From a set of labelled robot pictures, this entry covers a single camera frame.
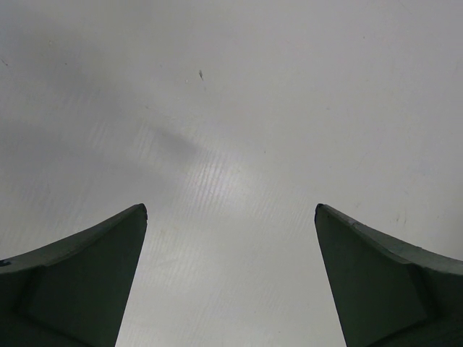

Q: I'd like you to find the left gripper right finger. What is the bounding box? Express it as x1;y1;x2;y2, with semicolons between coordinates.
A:
315;204;462;346

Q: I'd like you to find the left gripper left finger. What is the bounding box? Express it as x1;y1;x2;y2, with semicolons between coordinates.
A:
1;204;148;346

